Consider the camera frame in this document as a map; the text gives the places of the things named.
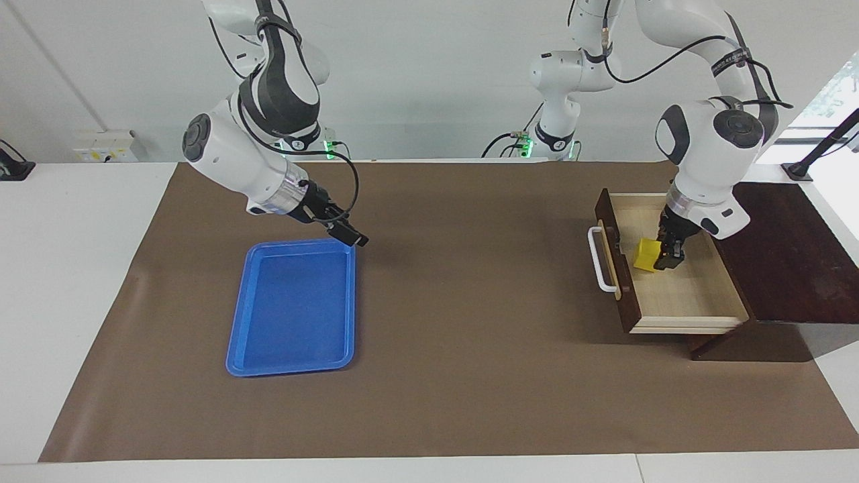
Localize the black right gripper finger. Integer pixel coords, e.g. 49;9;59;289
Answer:
327;219;369;248
313;201;351;223

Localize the yellow cube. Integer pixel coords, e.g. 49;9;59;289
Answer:
632;237;663;273

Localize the wooden drawer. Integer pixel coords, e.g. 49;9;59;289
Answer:
588;188;751;335

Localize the white drawer handle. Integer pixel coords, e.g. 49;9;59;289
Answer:
587;225;619;294

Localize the blue plastic tray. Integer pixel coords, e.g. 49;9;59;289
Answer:
225;238;357;378

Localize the dark wooden cabinet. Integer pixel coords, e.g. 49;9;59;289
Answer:
676;180;859;362

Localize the brown table mat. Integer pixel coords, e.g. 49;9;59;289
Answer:
38;161;859;464

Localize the black angled stand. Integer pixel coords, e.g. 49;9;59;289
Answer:
781;107;859;183

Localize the black clamp base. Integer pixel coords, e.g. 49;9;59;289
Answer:
0;138;36;182

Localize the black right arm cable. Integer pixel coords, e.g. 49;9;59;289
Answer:
207;0;361;226

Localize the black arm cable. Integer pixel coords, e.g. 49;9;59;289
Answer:
207;0;361;226
567;0;796;111

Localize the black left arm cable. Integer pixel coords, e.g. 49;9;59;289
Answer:
567;0;796;111

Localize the white wall socket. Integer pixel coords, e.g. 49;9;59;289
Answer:
72;129;139;164

